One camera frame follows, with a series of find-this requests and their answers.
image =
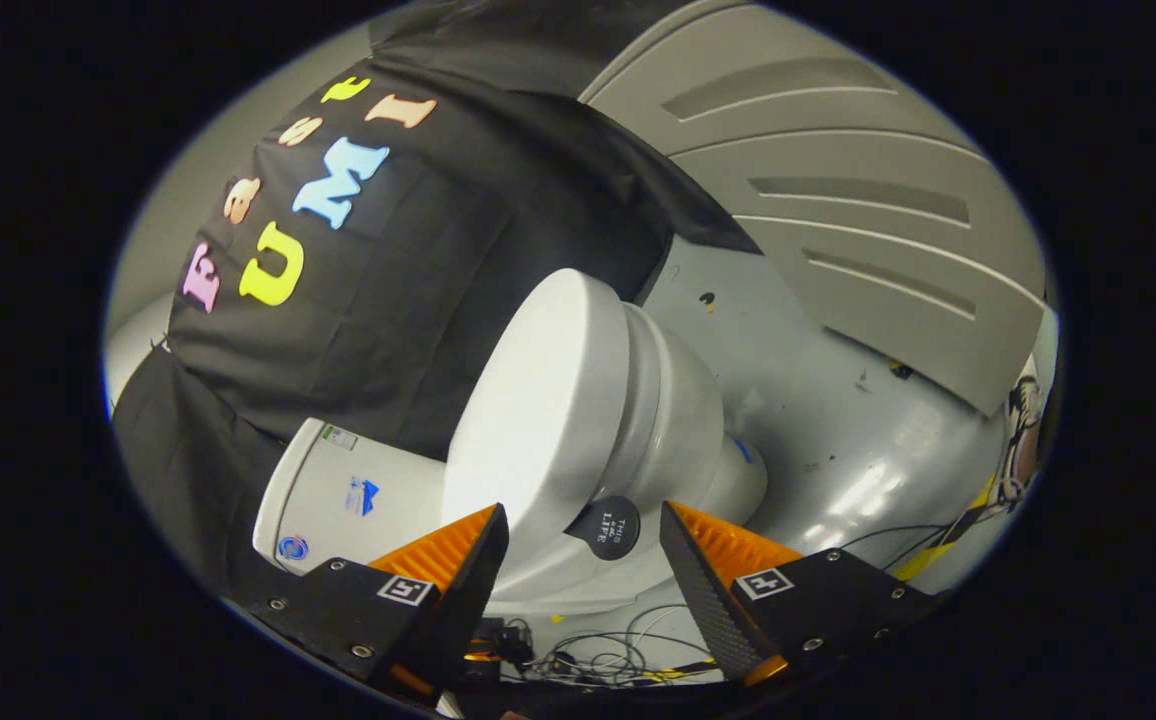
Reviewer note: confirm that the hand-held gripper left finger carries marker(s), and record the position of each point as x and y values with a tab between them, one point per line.
468	600

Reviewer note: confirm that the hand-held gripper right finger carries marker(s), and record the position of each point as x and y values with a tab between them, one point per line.
703	600

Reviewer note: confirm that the white toilet lid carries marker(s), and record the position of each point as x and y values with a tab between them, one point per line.
538	420

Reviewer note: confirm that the white toilet with tank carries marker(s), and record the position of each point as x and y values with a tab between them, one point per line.
338	500

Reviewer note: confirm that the black power adapter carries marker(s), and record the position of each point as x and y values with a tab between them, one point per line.
508	640

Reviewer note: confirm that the black backdrop cloth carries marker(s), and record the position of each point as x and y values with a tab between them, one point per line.
408	300

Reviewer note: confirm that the grey drawer cabinet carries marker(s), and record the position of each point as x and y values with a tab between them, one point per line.
838	200

